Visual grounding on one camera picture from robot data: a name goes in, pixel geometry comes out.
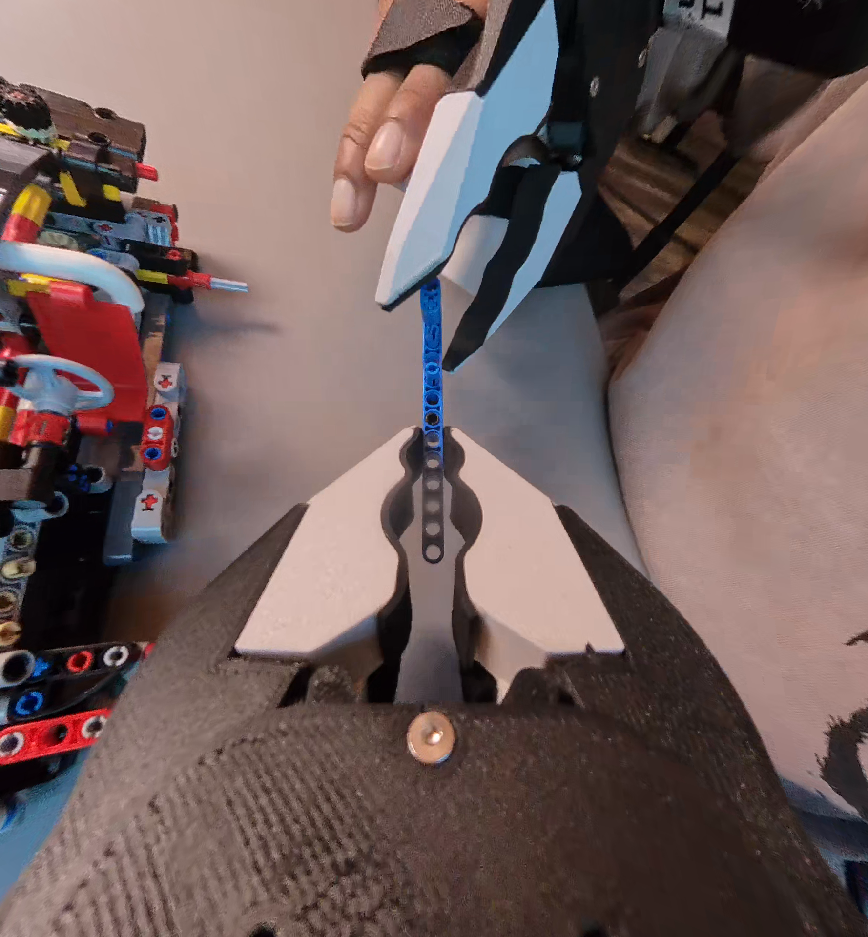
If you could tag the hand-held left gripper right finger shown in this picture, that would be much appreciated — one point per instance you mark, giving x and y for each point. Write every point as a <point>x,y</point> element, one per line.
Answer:
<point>536,585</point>

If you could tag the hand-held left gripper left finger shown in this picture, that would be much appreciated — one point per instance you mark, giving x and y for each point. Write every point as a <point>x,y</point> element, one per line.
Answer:
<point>317,585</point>

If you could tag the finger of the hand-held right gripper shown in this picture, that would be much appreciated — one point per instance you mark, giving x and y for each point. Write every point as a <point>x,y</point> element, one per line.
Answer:
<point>470,146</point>
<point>551,234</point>

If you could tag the long blue lego beam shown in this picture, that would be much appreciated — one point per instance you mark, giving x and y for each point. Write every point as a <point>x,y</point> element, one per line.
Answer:
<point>432,395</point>

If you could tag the partly built lego car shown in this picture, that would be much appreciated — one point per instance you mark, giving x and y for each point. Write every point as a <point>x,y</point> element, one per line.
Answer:
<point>90,329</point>

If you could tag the person's right hand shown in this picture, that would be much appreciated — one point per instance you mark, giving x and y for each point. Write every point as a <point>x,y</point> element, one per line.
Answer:
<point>383,132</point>

